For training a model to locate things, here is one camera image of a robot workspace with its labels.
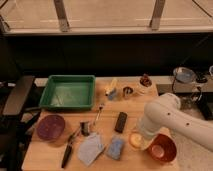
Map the silver fork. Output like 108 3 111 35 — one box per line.
93 103 105 125

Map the small black clip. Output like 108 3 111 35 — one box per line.
80 122 90 136

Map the small metal cup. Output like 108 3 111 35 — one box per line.
123 86 133 99

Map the green plastic tray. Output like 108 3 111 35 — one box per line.
39 75 95 110

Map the light blue cloth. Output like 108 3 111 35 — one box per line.
78 133 104 166

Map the white cup with brown contents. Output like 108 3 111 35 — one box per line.
138 74 152 94

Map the red bowl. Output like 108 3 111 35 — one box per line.
147 134 177 164

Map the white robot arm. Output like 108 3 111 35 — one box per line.
136 93 213 151

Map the black rectangular block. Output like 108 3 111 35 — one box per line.
114 112 127 133

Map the blue sponge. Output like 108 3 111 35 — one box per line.
106 137 125 160

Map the black chair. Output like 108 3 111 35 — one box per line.
0 76 35 171

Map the black handled knife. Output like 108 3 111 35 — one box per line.
61 127 80 168

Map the yellow apple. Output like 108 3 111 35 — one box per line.
129 132 143 148

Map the purple plate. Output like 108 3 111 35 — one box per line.
36 115 65 141

